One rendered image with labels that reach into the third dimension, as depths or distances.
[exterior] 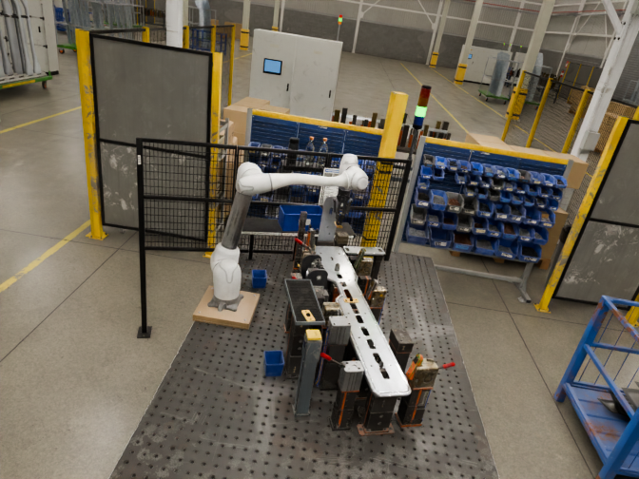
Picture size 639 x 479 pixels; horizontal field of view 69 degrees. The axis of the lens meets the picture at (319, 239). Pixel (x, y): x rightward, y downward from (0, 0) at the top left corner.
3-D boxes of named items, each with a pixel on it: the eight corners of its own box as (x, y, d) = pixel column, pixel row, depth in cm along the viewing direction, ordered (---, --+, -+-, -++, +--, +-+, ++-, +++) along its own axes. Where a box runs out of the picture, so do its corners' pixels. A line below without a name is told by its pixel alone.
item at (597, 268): (537, 311, 478) (619, 116, 392) (532, 303, 491) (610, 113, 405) (637, 327, 478) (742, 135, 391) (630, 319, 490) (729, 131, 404)
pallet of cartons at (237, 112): (272, 189, 688) (280, 118, 643) (220, 180, 693) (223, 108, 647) (287, 166, 796) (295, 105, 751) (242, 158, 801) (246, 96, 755)
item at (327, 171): (346, 207, 348) (353, 168, 334) (317, 206, 342) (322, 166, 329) (345, 206, 349) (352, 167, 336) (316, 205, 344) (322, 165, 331)
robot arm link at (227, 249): (209, 280, 290) (206, 262, 308) (234, 284, 296) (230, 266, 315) (242, 165, 262) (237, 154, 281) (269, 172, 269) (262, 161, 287)
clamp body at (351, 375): (353, 431, 216) (367, 373, 201) (330, 433, 213) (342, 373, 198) (348, 415, 225) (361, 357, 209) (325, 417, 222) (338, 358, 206)
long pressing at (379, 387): (419, 394, 203) (419, 392, 202) (371, 397, 198) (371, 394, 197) (341, 247, 323) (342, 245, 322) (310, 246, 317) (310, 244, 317)
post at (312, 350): (310, 415, 221) (323, 342, 202) (294, 416, 219) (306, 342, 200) (307, 404, 228) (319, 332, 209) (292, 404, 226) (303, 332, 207)
